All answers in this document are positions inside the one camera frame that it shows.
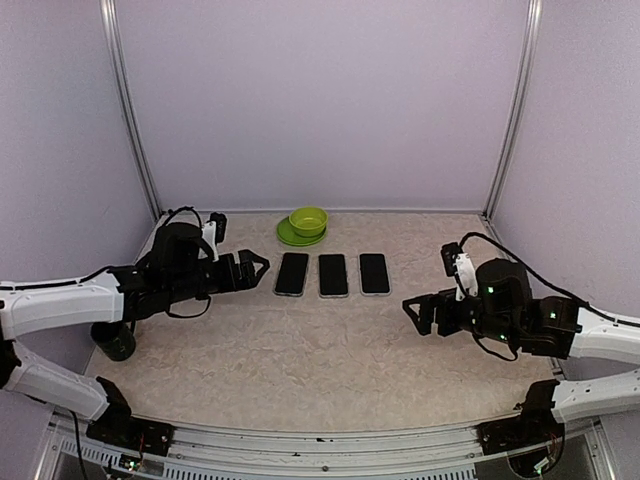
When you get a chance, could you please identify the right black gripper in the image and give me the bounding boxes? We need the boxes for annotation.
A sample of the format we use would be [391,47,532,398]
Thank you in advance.
[404,286,520,345]

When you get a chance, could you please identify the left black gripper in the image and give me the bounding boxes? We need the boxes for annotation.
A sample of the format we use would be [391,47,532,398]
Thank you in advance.
[166,248,270,303]

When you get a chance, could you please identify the black phone light edge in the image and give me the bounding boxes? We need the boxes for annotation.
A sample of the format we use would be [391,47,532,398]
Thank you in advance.
[360,253,391,295]

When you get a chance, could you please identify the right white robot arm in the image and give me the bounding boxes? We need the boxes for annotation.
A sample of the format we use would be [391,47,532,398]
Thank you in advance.
[402,254,639,444]

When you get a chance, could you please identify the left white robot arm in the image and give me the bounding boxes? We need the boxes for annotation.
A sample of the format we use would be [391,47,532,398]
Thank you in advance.
[1,222,270,445]

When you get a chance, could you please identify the green saucer plate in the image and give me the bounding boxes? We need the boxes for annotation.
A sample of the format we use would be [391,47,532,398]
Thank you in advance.
[276,217,327,247]

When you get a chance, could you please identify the green bowl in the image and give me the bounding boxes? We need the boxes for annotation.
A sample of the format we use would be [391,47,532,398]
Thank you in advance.
[288,206,329,237]

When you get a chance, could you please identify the black mug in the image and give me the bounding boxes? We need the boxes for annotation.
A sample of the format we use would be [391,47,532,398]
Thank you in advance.
[90,322,136,362]

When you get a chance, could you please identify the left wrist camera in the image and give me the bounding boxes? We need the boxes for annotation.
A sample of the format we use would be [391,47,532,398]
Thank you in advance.
[198,212,227,261]

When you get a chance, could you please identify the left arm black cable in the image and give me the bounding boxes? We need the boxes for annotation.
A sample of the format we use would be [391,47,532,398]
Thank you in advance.
[162,204,204,231]

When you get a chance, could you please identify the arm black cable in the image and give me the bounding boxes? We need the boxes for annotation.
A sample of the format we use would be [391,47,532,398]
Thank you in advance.
[457,231,640,331]
[162,204,204,231]

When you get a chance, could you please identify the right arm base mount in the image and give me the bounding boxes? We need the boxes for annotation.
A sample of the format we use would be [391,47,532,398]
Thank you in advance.
[476,380,565,455]

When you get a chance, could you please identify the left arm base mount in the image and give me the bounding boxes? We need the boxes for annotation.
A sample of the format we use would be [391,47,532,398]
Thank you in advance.
[86,377,175,457]

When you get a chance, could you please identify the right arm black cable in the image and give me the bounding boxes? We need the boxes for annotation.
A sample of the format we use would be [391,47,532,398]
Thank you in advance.
[457,231,640,331]

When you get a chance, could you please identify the left aluminium frame post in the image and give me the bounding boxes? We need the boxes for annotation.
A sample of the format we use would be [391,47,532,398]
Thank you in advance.
[99,0,162,221]

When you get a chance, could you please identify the aluminium frame post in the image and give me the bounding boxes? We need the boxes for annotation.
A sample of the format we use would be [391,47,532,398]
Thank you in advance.
[99,0,162,221]
[483,0,543,223]

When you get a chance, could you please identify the right aluminium frame post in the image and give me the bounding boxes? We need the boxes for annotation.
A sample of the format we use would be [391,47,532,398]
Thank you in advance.
[483,0,543,223]

